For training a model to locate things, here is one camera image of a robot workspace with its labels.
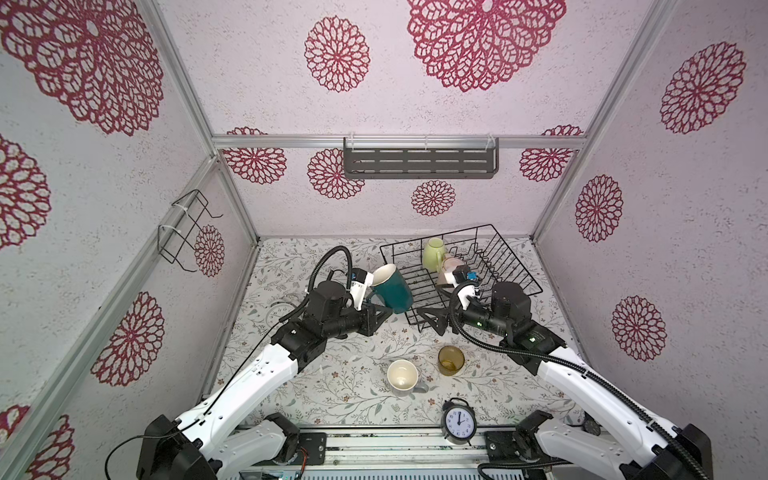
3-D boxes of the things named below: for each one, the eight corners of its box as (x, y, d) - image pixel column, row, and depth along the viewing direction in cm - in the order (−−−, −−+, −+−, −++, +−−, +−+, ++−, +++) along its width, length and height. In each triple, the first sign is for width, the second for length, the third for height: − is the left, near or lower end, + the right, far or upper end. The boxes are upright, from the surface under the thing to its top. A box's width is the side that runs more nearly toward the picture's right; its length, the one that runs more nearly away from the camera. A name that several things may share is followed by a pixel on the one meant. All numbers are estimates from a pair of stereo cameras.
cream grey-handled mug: (386, 400, 83) (387, 389, 75) (386, 372, 88) (386, 359, 80) (423, 400, 83) (427, 389, 75) (421, 372, 88) (424, 359, 80)
